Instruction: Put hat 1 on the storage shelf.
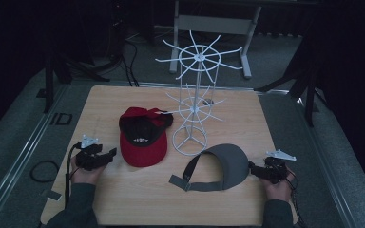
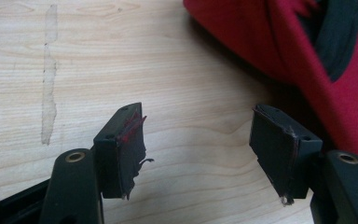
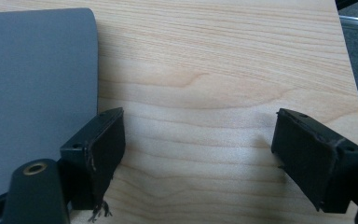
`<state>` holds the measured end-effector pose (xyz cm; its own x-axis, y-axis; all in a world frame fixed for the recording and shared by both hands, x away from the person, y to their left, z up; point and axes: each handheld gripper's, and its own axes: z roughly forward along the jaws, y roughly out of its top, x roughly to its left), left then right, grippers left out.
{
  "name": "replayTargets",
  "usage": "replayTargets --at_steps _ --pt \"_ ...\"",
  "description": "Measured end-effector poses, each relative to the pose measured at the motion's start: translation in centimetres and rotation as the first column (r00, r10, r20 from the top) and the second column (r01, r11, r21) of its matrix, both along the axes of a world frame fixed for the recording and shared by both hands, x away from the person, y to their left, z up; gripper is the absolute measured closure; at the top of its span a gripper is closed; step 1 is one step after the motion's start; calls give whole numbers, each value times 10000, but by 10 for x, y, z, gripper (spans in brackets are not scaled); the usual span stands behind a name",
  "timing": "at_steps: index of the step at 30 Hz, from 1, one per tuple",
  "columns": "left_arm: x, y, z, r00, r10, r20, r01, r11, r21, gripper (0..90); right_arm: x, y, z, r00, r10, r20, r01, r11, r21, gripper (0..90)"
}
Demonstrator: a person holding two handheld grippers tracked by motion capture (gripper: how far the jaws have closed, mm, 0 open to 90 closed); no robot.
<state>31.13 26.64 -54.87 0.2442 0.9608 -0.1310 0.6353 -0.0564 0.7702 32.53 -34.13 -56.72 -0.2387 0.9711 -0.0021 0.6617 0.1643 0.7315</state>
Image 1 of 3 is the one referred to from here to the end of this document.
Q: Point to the dark equipment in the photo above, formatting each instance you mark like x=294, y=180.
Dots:
x=118, y=28

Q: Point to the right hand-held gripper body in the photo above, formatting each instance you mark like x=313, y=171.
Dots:
x=275, y=169

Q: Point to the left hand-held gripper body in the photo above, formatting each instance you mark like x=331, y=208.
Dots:
x=87, y=156

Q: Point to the person's left hand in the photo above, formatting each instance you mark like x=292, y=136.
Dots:
x=87, y=175

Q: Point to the black metal stand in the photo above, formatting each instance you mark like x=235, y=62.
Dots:
x=310, y=91
x=48, y=82

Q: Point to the red baseball cap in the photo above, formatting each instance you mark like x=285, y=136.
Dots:
x=143, y=142

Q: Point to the person's right hand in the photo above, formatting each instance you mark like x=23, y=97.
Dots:
x=277, y=190

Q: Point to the grey sun visor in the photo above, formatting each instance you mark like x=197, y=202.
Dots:
x=231, y=167

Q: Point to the grey tape piece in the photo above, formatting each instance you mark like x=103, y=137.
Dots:
x=54, y=195

